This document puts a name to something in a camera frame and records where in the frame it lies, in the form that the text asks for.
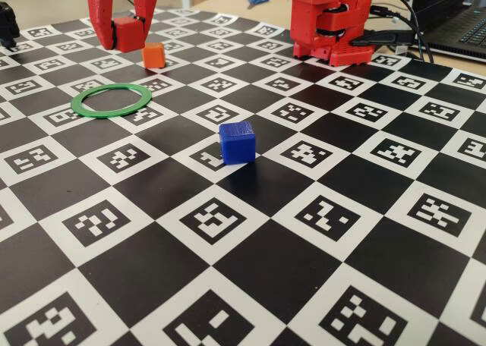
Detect black power plug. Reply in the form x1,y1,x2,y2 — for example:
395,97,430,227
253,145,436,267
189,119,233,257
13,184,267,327
349,30,413,47

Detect red cube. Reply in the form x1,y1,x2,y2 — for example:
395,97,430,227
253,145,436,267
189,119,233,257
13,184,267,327
112,16,146,53

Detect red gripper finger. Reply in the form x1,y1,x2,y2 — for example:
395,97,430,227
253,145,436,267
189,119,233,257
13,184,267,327
84,0,117,51
132,0,163,49

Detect black white marker mat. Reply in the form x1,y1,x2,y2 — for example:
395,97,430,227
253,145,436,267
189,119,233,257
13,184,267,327
0,6,486,346

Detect green ring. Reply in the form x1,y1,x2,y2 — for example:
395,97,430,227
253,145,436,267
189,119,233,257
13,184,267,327
71,83,153,119

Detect orange cube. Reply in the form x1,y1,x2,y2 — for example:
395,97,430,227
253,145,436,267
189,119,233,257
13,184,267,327
141,42,166,69

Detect black laptop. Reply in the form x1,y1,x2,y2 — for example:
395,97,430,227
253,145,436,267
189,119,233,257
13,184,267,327
412,0,486,64

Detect blue cube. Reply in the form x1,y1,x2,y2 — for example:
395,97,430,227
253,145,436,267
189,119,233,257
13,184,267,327
219,121,257,165

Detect black clamp device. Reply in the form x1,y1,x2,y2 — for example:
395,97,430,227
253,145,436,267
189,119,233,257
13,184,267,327
0,1,21,53

